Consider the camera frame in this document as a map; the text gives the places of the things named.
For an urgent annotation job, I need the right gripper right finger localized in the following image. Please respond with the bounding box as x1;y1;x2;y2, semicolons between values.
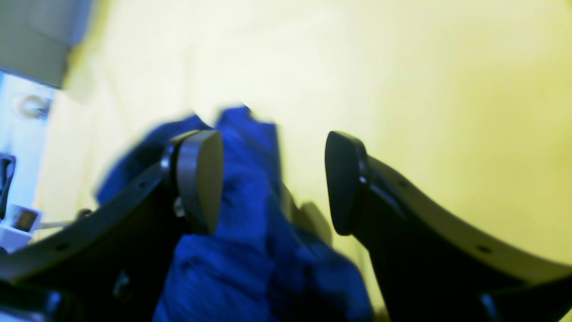
324;131;572;322

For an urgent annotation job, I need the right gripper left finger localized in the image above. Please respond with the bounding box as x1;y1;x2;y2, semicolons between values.
0;130;223;322

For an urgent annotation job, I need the dark blue long-sleeve shirt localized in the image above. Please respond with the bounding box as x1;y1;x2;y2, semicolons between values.
96;105;374;322

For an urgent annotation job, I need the yellow table cloth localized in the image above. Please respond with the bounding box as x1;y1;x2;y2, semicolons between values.
34;0;572;312

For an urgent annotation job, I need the clear tape dispenser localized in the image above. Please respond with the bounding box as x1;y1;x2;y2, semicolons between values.
13;94;52;121

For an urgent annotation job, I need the white cardboard box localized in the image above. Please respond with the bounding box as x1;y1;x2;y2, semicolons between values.
0;0;94;89

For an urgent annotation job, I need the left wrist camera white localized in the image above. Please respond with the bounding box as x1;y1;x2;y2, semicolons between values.
0;204;43;254

